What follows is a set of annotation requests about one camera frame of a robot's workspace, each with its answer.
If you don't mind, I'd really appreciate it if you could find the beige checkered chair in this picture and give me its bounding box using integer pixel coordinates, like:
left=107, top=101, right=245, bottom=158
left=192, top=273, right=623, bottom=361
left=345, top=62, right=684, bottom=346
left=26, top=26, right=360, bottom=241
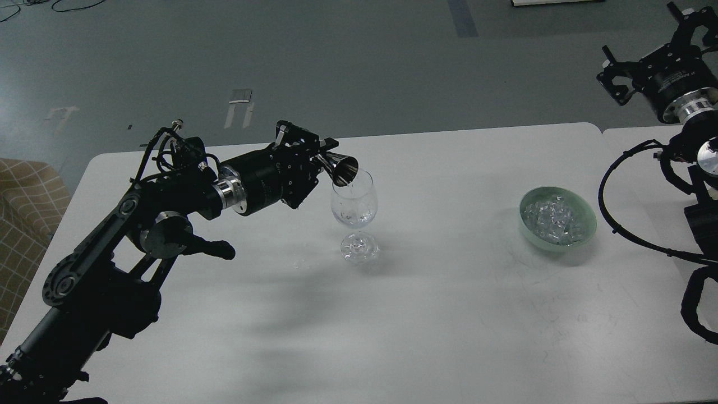
left=1, top=158, right=70, bottom=341

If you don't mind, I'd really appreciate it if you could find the clear wine glass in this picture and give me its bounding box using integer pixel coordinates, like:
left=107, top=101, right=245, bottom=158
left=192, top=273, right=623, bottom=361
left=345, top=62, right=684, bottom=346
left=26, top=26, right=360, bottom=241
left=331, top=169, right=379, bottom=264

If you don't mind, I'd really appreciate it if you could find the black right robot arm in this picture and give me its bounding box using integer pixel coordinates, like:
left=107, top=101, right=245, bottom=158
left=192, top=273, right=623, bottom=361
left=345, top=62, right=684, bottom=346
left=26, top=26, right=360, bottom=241
left=596, top=2, right=717, bottom=345

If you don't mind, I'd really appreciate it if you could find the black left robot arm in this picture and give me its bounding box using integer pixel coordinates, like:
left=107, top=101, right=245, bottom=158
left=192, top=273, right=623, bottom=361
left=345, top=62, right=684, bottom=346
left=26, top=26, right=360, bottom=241
left=2, top=120, right=358, bottom=403

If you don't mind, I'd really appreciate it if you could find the black cable on floor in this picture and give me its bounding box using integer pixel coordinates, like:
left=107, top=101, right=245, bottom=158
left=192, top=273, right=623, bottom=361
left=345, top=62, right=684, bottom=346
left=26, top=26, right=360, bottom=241
left=0, top=0, right=106, bottom=23

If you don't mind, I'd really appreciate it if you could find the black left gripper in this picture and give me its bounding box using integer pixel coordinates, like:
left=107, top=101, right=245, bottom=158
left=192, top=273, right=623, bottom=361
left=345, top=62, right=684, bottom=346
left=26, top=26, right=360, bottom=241
left=219, top=120, right=339, bottom=217

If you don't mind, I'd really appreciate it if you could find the pile of ice cubes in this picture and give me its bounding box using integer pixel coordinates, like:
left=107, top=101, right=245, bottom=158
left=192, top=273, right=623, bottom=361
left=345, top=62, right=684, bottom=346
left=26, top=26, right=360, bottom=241
left=521, top=194, right=586, bottom=246

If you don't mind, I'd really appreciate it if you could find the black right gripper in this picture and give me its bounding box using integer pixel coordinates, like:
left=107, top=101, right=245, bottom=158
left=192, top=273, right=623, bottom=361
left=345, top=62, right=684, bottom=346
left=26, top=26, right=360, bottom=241
left=596, top=2, right=717, bottom=125

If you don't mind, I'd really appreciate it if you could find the steel double jigger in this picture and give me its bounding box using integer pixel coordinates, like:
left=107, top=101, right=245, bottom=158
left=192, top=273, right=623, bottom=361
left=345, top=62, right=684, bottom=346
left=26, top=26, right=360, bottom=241
left=314, top=151, right=359, bottom=187

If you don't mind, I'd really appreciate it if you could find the green bowl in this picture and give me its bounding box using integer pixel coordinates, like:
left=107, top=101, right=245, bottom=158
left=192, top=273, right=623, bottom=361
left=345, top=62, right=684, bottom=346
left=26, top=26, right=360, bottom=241
left=518, top=186, right=597, bottom=253

